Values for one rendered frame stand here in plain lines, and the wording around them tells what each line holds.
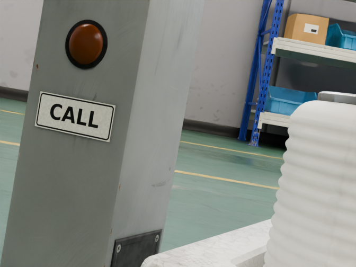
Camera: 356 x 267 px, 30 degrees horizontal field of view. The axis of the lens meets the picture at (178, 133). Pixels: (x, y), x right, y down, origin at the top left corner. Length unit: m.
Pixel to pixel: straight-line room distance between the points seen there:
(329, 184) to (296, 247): 0.03
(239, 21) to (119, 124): 5.16
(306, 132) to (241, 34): 5.23
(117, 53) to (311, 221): 0.15
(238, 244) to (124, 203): 0.08
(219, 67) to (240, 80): 0.21
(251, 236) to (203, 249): 0.06
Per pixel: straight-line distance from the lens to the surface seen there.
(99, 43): 0.36
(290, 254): 0.28
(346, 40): 4.95
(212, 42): 5.46
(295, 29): 4.87
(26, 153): 0.39
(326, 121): 0.27
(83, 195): 0.37
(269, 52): 4.77
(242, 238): 0.33
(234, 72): 5.47
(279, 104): 4.81
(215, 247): 0.30
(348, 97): 0.27
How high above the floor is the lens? 0.24
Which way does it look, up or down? 3 degrees down
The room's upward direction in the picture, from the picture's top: 10 degrees clockwise
